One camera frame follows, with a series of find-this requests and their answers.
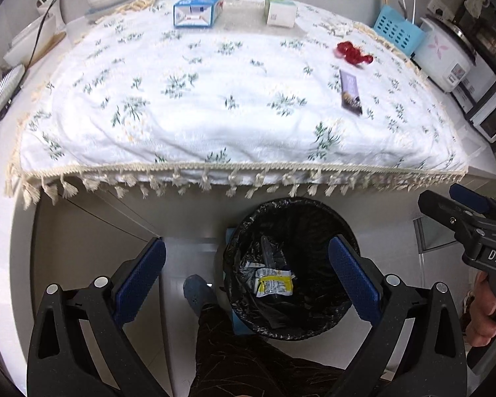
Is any white paper cup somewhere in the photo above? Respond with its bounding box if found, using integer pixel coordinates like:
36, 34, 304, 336
36, 0, 69, 25

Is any clear bubble wrap sheet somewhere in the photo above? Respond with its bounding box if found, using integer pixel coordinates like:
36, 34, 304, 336
215, 0, 310, 38

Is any yellow sauce packet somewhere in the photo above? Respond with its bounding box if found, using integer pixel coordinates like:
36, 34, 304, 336
254, 269, 295, 297

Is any white rice cooker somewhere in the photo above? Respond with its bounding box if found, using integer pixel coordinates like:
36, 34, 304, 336
413, 17, 480, 94

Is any purple snack wrapper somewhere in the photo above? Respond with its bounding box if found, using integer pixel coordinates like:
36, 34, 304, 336
339, 69, 363, 115

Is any bin with black bag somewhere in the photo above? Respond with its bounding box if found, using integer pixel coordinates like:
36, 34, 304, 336
224, 198, 361, 341

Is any blue striped plate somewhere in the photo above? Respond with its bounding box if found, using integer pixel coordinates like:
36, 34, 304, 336
0, 64, 25, 129

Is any blue milk carton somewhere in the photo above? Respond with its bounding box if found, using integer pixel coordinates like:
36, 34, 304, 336
173, 0, 225, 29

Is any grey cabinet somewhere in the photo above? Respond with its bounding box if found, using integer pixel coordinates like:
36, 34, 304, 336
10, 192, 228, 381

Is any white tissue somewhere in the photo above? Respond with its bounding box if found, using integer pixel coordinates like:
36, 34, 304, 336
320, 20, 352, 36

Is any white toaster oven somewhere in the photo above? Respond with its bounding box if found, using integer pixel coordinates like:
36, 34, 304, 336
450, 52, 496, 142

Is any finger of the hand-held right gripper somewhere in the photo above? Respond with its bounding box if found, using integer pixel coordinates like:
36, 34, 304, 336
418, 190, 480, 249
449, 183, 496, 222

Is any light blue utensil basket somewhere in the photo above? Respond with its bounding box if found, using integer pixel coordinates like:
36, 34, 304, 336
373, 5, 428, 54

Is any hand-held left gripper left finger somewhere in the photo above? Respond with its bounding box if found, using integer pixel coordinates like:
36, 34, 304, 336
27, 237, 170, 397

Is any red wrapper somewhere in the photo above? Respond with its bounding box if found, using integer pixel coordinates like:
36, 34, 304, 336
335, 41, 375, 66

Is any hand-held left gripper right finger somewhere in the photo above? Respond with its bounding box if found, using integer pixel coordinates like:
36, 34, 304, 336
326, 234, 468, 397

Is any green and white box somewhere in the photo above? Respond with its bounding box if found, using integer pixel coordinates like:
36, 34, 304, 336
265, 0, 299, 28

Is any dark metal rack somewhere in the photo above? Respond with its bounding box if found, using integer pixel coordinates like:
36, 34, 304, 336
459, 0, 496, 92

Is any white wall outlet with plug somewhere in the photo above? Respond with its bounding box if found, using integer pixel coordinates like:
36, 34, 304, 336
429, 0, 451, 19

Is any round wooden trivet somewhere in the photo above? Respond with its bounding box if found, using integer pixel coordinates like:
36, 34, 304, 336
37, 31, 67, 56

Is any blue slipper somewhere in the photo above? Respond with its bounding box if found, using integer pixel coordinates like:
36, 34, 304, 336
183, 274, 218, 317

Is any black cable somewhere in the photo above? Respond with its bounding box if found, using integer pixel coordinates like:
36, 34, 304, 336
0, 0, 75, 141

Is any white floral tablecloth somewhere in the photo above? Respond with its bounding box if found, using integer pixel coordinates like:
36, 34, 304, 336
4, 0, 469, 211

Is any person's right hand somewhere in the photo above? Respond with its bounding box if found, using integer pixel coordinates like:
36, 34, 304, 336
465, 272, 496, 348

